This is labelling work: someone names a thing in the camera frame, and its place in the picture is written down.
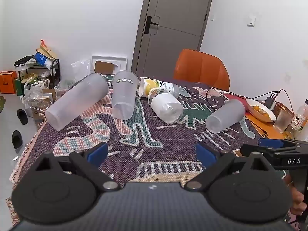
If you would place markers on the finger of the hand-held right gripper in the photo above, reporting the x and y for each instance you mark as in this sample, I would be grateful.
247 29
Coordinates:
270 143
257 151

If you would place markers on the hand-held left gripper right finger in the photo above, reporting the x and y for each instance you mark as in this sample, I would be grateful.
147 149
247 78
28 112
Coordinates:
205 153

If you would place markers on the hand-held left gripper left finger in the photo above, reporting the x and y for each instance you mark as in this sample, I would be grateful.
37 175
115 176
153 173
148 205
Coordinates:
97 154

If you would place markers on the small frosted plastic cup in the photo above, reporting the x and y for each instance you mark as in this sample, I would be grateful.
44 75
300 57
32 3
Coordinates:
225 116

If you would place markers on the large frosted plastic cup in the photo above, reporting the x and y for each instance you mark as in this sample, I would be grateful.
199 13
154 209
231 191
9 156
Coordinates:
77 99

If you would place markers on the frosted cup with oval prints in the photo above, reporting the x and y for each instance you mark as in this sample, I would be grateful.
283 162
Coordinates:
124 96

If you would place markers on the person's right hand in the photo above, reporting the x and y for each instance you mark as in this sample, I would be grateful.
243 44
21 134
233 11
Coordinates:
297 203

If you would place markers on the orange table mat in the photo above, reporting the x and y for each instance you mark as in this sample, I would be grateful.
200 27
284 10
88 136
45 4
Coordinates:
262 127

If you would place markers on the clear drinking glass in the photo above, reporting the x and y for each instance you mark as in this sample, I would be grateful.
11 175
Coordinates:
282 121

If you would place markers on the white bowl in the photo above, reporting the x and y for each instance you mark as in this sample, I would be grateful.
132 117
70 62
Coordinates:
255 114

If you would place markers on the pile of small oranges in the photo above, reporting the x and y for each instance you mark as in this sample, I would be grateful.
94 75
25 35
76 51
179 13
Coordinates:
261 110

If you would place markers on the clear bottle with white label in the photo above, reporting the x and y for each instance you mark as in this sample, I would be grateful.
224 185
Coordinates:
299 120

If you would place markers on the black power adapter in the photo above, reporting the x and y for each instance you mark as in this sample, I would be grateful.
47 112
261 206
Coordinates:
270 103

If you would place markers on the printed woven blanket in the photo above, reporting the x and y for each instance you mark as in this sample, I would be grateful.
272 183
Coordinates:
156 134

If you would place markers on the plastic bottle with yellow label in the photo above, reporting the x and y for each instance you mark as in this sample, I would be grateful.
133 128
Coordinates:
163 87

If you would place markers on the black slipper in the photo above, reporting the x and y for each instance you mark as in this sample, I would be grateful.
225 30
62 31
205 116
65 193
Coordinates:
16 139
22 116

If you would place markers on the clear plastic bag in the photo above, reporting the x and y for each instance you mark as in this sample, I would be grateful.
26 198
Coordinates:
80 71

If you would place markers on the orange chair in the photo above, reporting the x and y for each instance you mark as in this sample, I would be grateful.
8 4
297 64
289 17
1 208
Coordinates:
201 67

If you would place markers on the brown cardboard piece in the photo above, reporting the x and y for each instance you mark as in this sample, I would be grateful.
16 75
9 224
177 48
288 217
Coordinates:
104 67

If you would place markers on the white plastic bag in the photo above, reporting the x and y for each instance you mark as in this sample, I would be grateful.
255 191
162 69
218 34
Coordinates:
36 86

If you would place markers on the black shelf rack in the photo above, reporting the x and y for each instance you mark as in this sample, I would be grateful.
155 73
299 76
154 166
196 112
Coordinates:
55 71

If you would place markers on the orange box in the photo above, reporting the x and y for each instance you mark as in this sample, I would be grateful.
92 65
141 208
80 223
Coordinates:
7 81

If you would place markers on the grey door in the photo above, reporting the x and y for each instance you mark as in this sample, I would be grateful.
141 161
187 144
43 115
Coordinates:
173 24

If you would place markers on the white wall switch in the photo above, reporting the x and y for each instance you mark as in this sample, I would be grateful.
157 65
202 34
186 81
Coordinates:
251 20

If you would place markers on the small white wall socket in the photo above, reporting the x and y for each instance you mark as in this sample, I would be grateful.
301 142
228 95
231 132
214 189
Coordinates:
212 17

